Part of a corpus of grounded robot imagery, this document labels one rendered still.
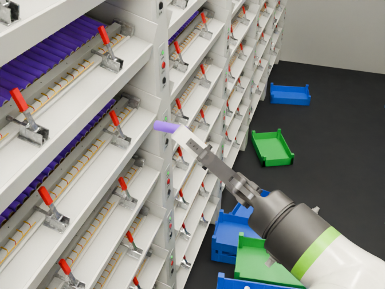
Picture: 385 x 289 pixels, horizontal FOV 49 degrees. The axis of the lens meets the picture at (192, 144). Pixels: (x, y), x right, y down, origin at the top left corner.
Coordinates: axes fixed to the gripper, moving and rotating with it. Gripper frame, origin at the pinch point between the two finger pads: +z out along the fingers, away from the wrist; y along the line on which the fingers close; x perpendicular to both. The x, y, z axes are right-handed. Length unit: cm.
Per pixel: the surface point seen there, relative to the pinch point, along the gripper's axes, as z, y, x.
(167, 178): 23, 50, -13
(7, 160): 11.5, -19.0, -19.7
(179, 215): 26, 84, -24
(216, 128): 50, 109, 12
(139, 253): 13, 47, -34
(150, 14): 33.0, 7.5, 15.7
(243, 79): 80, 156, 48
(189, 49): 49, 51, 23
